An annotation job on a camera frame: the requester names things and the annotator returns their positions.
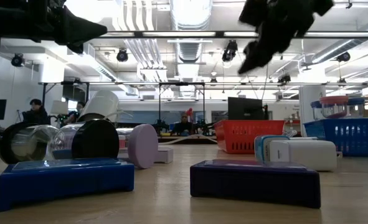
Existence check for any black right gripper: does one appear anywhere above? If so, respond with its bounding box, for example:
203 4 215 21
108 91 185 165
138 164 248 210
237 0 336 75

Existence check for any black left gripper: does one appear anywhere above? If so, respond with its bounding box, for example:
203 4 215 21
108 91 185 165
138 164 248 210
15 0 108 54

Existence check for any light blue hourglass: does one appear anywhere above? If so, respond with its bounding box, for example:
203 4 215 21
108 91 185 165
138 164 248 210
347 98 366 118
310 100 323 121

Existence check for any pink-lidded container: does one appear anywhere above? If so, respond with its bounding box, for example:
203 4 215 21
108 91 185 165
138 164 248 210
319 95 349 119

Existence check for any black ceiling spotlight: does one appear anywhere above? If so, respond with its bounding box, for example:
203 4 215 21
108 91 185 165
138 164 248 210
11 53 25 68
116 49 129 63
276 73 292 85
221 39 239 63
336 51 352 63

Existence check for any white pillar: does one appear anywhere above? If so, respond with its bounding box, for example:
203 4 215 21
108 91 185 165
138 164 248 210
298 85 327 138

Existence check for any white cylindrical lamp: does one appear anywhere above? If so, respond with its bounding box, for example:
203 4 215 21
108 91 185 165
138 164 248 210
77 90 121 124

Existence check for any person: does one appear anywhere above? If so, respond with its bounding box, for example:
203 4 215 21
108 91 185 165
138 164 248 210
171 111 196 136
67 101 87 124
21 98 51 125

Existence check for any red mesh basket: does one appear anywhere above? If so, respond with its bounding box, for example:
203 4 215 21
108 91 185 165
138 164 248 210
213 119 286 155

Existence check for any blue mesh basket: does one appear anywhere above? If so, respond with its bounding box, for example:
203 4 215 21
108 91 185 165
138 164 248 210
303 117 368 157

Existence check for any dark purple rectangular pad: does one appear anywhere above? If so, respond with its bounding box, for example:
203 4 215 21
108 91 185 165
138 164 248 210
189 159 322 210

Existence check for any white flat box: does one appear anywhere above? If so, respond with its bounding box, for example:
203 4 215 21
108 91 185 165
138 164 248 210
154 146 174 165

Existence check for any blue rectangular pad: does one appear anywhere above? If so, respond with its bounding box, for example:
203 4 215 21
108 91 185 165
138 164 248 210
0 157 135 213

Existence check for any black background rig frame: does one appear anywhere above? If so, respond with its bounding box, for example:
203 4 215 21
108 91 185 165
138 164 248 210
39 80 368 138

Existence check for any silver ventilation duct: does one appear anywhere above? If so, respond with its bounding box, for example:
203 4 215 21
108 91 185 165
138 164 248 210
169 0 214 97

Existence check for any teal white wall charger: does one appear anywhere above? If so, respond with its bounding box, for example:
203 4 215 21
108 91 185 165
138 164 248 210
253 134 292 162

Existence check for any large white wall charger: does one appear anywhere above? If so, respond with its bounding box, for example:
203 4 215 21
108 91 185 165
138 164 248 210
266 139 343 172

